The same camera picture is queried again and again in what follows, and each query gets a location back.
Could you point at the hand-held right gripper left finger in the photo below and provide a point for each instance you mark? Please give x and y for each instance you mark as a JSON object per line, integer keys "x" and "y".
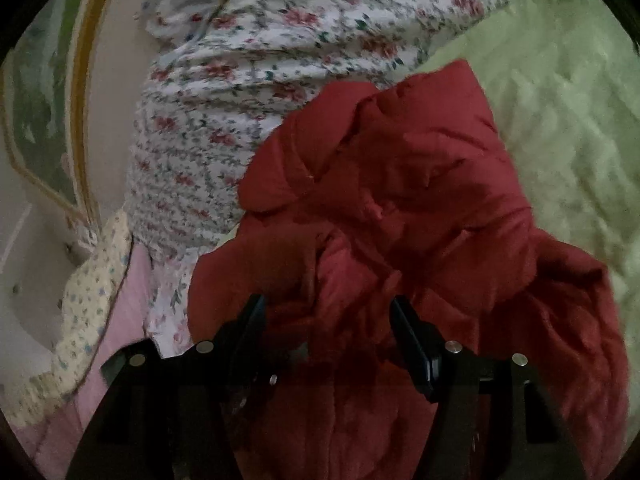
{"x": 256, "y": 320}

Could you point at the light green bed sheet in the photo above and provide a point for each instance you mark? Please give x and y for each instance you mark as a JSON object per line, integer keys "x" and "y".
{"x": 555, "y": 135}

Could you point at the pale yellow dotted pillow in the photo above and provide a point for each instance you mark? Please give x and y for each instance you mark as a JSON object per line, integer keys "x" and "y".
{"x": 85, "y": 310}

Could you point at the red flower print duvet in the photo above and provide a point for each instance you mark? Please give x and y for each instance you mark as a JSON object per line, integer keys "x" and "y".
{"x": 225, "y": 85}

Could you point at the green headboard with gold frame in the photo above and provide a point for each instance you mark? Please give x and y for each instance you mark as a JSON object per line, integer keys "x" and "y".
{"x": 40, "y": 85}

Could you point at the red quilted jacket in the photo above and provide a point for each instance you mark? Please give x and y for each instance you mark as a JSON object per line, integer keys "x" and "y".
{"x": 400, "y": 200}

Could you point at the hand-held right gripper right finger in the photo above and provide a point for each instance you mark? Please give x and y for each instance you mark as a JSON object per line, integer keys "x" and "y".
{"x": 416, "y": 347}

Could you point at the pink pillow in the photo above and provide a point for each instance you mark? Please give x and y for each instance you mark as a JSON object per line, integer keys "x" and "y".
{"x": 125, "y": 305}

